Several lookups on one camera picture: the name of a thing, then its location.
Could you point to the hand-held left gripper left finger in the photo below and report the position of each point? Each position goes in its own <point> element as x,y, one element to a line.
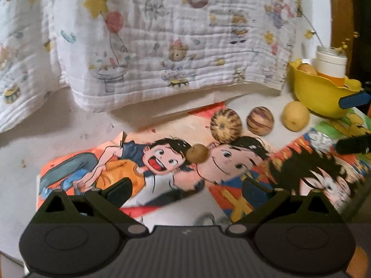
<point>121,190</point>

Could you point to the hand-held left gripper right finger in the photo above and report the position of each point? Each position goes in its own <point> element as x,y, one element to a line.
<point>254,193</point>

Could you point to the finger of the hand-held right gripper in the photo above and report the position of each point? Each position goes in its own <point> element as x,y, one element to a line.
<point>353,145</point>
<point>355,100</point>

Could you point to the yellow plastic bowl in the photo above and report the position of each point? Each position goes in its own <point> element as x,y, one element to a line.
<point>316,95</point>

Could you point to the tan round fruit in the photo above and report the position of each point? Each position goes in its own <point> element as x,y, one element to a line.
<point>307,69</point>

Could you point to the small brown fruit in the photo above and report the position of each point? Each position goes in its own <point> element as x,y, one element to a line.
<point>197,153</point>

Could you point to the yellow bear cartoon drawing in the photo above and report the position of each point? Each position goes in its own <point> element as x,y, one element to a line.
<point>342,126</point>

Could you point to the boys cartoon drawing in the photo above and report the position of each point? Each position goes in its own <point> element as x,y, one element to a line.
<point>162,173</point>

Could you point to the white jar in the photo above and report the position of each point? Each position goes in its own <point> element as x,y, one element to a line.
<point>330,62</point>

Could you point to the plant sprig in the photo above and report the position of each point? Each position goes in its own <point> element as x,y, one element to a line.
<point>343,45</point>

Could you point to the yellow lemon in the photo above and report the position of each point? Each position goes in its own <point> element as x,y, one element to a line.
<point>295,116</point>

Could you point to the large striped melon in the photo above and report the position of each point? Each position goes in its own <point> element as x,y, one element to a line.
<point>226,126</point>

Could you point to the small striped melon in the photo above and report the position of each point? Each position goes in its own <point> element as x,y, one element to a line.
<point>260,121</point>

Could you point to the white printed blanket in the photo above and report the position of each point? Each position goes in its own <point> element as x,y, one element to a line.
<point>145,34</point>

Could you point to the wooden door frame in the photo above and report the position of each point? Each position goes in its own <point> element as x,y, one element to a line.
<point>342,11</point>

